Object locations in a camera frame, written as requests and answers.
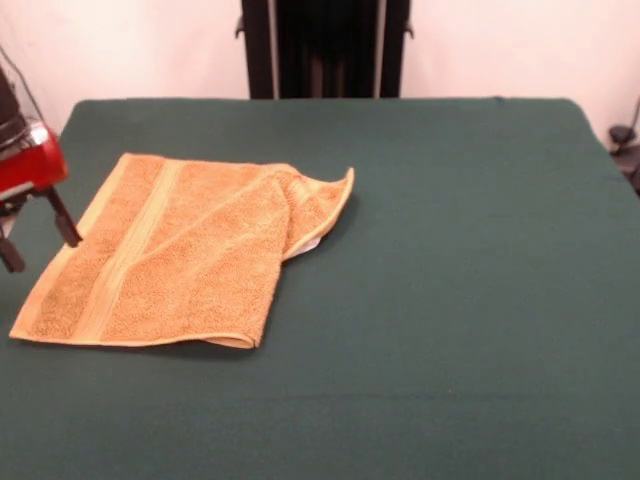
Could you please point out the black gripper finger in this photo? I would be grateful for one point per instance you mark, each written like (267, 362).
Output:
(65, 220)
(11, 255)

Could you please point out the tan terry towel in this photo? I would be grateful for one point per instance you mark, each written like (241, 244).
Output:
(175, 260)

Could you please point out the dark green table cloth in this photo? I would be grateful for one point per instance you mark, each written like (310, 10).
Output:
(400, 300)

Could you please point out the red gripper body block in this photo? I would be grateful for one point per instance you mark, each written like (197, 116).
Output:
(35, 162)

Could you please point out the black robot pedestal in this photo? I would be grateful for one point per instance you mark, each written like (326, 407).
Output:
(325, 50)

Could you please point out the small black adapter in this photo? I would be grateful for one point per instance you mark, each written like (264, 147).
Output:
(621, 135)

